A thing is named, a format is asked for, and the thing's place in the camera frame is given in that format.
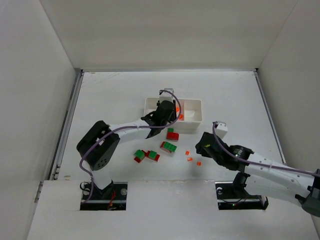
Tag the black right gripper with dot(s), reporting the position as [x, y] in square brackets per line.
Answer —
[203, 144]

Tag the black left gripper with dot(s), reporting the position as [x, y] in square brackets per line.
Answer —
[167, 110]

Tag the red lego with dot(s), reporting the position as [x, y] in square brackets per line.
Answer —
[161, 146]

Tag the green 2x4 lego brick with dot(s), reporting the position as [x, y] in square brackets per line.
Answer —
[169, 147]

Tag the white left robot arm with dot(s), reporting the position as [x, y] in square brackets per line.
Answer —
[97, 147]

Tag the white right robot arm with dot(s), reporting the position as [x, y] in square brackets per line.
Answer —
[258, 177]

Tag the small green lego brick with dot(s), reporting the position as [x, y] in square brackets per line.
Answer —
[170, 130]

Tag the red curved lego brick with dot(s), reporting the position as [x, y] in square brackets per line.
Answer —
[172, 136]

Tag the white three-compartment plastic container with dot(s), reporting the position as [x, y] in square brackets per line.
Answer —
[191, 112]

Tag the green lego brick middle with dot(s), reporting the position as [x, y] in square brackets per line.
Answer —
[152, 155]

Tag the red lego brick middle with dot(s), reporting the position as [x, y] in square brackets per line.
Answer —
[156, 159]

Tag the green lego brick left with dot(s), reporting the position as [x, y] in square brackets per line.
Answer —
[139, 154]

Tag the red lego brick left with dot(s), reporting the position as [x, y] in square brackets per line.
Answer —
[137, 160]

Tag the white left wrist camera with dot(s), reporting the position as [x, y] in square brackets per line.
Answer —
[166, 95]

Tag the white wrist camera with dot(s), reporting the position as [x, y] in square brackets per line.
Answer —
[221, 129]
[166, 95]

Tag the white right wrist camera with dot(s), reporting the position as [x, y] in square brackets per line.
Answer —
[221, 129]

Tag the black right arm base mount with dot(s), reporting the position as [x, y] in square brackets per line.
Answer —
[231, 195]

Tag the aluminium right table rail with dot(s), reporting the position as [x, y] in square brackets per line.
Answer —
[271, 122]

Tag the aluminium table rail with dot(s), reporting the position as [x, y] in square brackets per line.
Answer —
[56, 161]
[271, 122]

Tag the aluminium left table rail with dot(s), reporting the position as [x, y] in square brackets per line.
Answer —
[56, 161]

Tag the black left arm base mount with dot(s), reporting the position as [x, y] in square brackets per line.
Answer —
[113, 198]

